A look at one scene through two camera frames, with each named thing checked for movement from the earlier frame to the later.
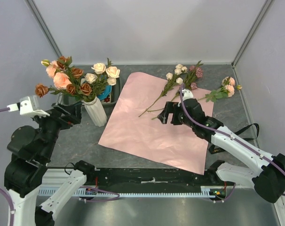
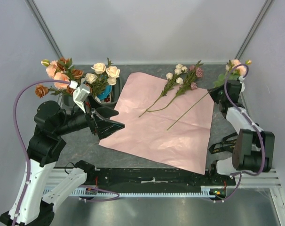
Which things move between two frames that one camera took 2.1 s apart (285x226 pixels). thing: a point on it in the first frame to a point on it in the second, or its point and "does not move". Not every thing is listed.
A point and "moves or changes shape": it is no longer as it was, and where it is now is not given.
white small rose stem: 171,80 does not move
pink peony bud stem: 227,89 moves or changes shape
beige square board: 107,100 does not move
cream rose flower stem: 102,75 does not move
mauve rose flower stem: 193,73 does not move
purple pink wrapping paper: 133,125 does not move
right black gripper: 170,108 to 212,92
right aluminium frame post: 266,6 does not move
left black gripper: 74,109 to 104,127
